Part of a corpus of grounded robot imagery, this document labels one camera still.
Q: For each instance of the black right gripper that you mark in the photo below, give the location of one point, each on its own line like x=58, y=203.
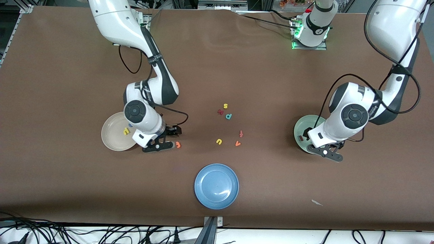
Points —
x=170, y=131

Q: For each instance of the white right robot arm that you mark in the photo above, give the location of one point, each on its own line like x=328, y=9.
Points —
x=115, y=20

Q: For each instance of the blue round plate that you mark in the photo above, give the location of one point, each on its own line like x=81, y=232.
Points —
x=216, y=186

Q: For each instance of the grey power strip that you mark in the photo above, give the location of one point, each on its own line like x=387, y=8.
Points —
x=220, y=5

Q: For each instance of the aluminium frame profile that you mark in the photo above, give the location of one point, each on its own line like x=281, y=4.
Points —
x=27, y=8

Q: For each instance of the orange artificial flowers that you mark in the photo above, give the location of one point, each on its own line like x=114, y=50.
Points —
x=291, y=2

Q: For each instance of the white paper scrap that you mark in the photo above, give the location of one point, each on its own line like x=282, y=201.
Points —
x=317, y=202

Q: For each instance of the beige brown round plate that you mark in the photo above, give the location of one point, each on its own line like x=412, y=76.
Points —
x=113, y=135

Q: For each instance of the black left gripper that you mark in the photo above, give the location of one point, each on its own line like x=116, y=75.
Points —
x=307, y=133

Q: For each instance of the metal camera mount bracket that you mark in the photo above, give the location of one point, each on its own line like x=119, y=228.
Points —
x=210, y=234

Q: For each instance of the yellow foam letter h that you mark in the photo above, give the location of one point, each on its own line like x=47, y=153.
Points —
x=126, y=131

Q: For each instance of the pale green round plate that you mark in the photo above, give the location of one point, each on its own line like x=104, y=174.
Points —
x=300, y=127

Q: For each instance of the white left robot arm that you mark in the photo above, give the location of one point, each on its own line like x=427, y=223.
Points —
x=390, y=23

